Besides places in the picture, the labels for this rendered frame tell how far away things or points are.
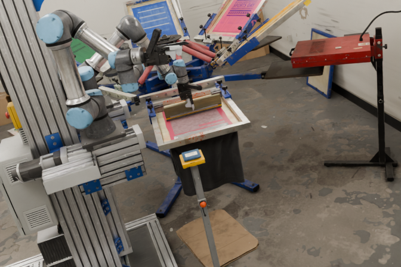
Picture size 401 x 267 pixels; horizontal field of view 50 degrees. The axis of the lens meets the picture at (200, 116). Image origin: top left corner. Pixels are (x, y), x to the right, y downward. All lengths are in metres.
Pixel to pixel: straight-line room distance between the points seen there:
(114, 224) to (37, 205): 0.51
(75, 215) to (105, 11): 4.89
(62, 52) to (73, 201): 0.96
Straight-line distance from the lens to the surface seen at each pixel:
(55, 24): 1.94
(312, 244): 3.18
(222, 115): 2.89
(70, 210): 2.63
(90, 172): 2.16
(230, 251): 3.17
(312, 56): 3.35
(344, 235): 3.25
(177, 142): 2.58
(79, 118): 2.05
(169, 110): 2.96
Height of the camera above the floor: 2.09
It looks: 23 degrees down
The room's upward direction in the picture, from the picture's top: 12 degrees counter-clockwise
